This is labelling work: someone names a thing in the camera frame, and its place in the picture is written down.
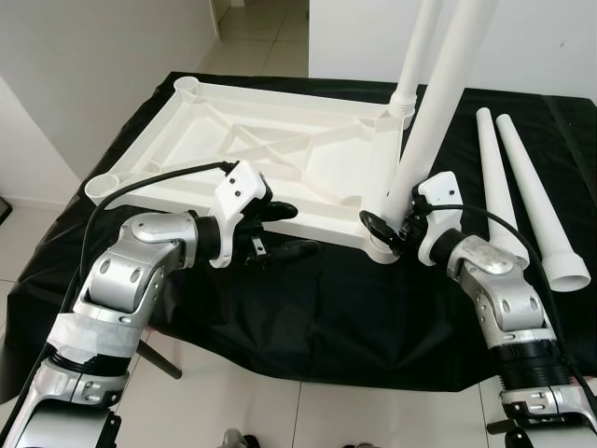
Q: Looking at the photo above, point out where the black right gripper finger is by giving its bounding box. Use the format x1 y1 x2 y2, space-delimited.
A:
360 211 402 251

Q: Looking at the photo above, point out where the white plastic tabletop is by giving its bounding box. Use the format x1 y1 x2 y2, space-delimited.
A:
84 75 418 265

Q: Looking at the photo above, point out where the black tablecloth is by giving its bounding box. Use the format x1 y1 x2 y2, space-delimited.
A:
0 70 597 393

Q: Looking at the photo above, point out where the black metal table leg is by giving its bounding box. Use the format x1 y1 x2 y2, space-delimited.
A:
138 341 185 381

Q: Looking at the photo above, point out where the grey robot left foot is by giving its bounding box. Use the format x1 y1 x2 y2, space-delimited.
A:
219 427 249 448

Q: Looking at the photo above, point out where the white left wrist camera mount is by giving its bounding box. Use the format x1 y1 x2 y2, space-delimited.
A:
210 161 271 270

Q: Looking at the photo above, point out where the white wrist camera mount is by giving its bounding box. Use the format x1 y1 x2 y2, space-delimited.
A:
210 161 271 270
415 173 465 264

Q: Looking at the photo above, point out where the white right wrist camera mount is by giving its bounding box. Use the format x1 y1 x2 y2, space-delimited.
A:
415 173 465 264

